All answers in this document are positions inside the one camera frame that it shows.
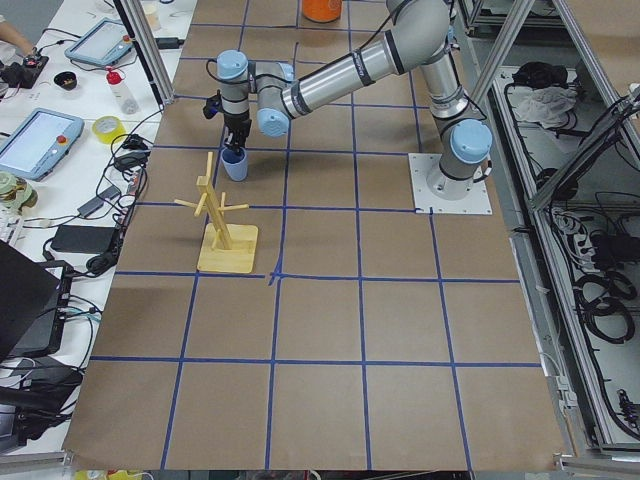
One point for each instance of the white crumpled cloth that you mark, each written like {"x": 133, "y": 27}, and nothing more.
{"x": 549, "y": 107}

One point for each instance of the black power adapter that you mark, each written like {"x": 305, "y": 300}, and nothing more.
{"x": 82, "y": 239}

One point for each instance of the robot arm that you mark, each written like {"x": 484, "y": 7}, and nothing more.
{"x": 269, "y": 94}

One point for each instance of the aluminium frame post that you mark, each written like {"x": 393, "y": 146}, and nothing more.
{"x": 132, "y": 15}

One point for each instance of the black laptop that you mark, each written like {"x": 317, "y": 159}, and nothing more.
{"x": 33, "y": 298}

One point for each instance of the yellow tape roll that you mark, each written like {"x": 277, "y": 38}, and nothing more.
{"x": 108, "y": 129}

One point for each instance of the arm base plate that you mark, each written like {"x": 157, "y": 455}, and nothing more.
{"x": 434, "y": 193}

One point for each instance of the teach pendant far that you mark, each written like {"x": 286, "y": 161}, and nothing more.
{"x": 103, "y": 45}

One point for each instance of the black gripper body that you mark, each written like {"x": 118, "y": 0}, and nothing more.
{"x": 237, "y": 123}

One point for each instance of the teach pendant near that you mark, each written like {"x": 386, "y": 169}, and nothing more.
{"x": 39, "y": 143}

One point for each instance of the light blue plastic cup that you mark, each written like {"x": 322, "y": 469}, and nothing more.
{"x": 236, "y": 170}

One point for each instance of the wooden cup tree stand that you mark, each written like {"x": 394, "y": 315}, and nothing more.
{"x": 226, "y": 247}

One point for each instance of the black bowl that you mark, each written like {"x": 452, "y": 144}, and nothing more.
{"x": 66, "y": 80}

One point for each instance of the orange can with grey lid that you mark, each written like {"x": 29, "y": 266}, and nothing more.
{"x": 321, "y": 11}

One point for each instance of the clear squeeze bottle red cap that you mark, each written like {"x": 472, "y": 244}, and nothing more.
{"x": 124, "y": 97}

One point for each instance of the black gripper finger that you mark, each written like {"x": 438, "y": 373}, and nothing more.
{"x": 235, "y": 151}

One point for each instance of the teach pendant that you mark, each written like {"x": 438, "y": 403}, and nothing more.
{"x": 39, "y": 143}
{"x": 103, "y": 45}

